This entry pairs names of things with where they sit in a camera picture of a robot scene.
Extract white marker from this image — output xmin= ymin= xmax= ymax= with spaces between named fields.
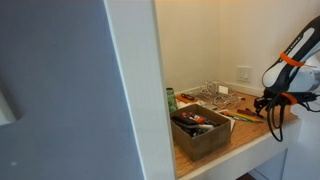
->
xmin=195 ymin=123 xmax=215 ymax=131

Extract orange capped glue stick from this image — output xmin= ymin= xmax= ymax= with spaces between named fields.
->
xmin=181 ymin=111 xmax=202 ymax=123
xmin=188 ymin=112 xmax=215 ymax=126

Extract white power adapter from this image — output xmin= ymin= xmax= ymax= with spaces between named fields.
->
xmin=217 ymin=84 xmax=230 ymax=96

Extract orange cable strap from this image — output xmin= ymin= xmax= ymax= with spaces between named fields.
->
xmin=281 ymin=91 xmax=299 ymax=106
xmin=278 ymin=51 xmax=306 ymax=68

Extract green glass jar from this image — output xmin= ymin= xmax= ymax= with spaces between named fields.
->
xmin=165 ymin=87 xmax=179 ymax=114

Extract black stapler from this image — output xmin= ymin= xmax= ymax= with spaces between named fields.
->
xmin=171 ymin=115 xmax=202 ymax=130

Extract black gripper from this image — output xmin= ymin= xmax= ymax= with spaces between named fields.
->
xmin=253 ymin=95 xmax=284 ymax=118

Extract white cable bundle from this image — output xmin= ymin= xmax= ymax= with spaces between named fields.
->
xmin=194 ymin=79 xmax=246 ymax=110

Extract yellow pencil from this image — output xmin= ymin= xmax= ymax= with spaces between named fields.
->
xmin=233 ymin=113 xmax=265 ymax=124

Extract green pencil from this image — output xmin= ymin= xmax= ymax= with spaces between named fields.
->
xmin=221 ymin=112 xmax=250 ymax=123

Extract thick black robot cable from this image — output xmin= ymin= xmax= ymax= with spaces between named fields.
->
xmin=266 ymin=87 xmax=288 ymax=143

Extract orange small box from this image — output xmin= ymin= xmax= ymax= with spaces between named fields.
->
xmin=175 ymin=93 xmax=200 ymax=105

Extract red pen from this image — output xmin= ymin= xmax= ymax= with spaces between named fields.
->
xmin=236 ymin=108 xmax=256 ymax=118

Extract brown cardboard box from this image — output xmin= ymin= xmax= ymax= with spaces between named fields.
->
xmin=169 ymin=103 xmax=233 ymax=163

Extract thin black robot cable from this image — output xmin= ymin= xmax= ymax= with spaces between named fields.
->
xmin=295 ymin=92 xmax=320 ymax=113

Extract white wall socket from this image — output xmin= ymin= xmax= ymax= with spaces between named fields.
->
xmin=236 ymin=65 xmax=254 ymax=83

